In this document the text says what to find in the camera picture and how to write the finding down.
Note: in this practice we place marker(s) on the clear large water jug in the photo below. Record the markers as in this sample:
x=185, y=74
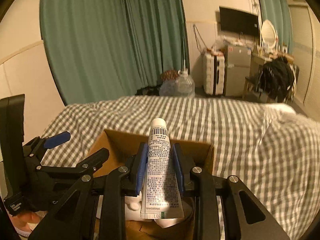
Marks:
x=184, y=84

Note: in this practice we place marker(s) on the brown cardboard box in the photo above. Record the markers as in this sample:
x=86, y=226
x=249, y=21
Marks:
x=121, y=146

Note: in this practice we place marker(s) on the brown patterned round object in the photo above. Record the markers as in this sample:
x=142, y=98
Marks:
x=169, y=75

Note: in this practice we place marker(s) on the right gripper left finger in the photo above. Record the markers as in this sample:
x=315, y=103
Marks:
x=73, y=216

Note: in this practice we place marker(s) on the white cylindrical humidifier bottle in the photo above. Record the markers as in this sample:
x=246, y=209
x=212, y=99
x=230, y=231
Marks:
x=168, y=222

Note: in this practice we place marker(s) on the black clothes on chair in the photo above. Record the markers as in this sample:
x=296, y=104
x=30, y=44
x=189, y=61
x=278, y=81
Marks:
x=277, y=79

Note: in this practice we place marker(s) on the green curtain by wardrobe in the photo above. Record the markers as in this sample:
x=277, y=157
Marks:
x=277, y=11

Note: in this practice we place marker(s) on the white suitcase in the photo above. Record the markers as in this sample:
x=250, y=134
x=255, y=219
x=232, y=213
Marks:
x=213, y=74

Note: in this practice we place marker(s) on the grey white checkered bedsheet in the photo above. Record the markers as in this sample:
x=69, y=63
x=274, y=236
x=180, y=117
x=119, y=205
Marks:
x=275, y=153

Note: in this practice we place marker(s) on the person's hand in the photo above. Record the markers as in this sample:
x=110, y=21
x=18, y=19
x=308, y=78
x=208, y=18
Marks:
x=26, y=221

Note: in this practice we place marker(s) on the grey mini fridge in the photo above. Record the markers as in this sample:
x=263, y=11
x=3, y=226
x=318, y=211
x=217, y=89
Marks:
x=237, y=67

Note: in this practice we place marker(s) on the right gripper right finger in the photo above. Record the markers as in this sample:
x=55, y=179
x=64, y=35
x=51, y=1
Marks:
x=244, y=216

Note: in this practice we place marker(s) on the white oval vanity mirror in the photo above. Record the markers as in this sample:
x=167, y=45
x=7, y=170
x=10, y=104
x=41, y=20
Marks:
x=268, y=35

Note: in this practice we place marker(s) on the black wall television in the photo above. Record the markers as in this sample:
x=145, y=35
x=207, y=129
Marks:
x=239, y=22

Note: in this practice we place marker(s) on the white toothpaste tube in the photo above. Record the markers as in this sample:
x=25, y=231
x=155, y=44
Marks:
x=160, y=195

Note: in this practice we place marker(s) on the white louvered wardrobe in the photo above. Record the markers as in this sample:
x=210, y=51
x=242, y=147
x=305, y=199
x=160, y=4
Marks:
x=305, y=26

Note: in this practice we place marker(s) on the white bear plush toy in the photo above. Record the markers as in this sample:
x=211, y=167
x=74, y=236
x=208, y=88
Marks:
x=133, y=207

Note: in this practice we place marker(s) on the wooden dressing table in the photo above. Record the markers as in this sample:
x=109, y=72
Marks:
x=258, y=61

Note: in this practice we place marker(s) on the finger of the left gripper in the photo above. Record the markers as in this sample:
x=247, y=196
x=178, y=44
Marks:
x=93, y=162
x=56, y=140

